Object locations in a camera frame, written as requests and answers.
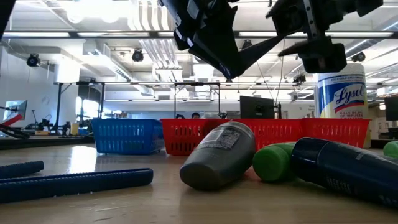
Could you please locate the silver-framed monitor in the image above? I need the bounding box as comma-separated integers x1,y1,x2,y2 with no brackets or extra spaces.
2,100,29,122

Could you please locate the short blue tube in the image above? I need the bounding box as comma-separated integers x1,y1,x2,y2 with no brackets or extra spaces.
0,160,45,180

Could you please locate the dark monitor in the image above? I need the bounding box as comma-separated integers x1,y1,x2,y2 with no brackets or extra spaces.
384,96,398,122

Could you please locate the red bar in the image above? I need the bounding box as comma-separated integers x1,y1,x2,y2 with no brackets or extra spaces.
0,114,24,127

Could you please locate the red plastic basket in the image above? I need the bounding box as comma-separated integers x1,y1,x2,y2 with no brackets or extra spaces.
160,118,233,157
229,119,305,151
302,118,371,149

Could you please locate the dark squeeze tube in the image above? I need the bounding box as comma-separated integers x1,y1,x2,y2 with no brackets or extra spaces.
290,137,398,209

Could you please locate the blue plastic basket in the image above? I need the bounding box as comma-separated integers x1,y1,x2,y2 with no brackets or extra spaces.
91,118,165,156

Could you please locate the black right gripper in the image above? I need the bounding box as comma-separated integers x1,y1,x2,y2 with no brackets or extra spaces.
266,0,384,75

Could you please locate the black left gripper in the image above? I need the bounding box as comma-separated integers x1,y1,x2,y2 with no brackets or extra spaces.
158,0,285,80

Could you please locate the tall black frame stand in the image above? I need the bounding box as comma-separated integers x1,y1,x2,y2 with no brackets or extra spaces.
53,81,107,135

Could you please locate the blue ribbed tube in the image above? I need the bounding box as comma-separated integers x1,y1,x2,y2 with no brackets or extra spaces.
0,167,154,205

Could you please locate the black computer monitor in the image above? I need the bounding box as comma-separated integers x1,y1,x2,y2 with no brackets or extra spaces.
239,95,277,120

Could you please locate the white ceiling air duct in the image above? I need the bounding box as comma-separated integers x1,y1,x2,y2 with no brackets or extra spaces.
81,42,154,96

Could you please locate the Lysol wipes canister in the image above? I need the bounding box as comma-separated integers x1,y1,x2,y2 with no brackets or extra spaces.
313,63,373,149

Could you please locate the green travel bottle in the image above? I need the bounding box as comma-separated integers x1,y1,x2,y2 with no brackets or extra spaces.
252,142,297,183
382,140,398,160

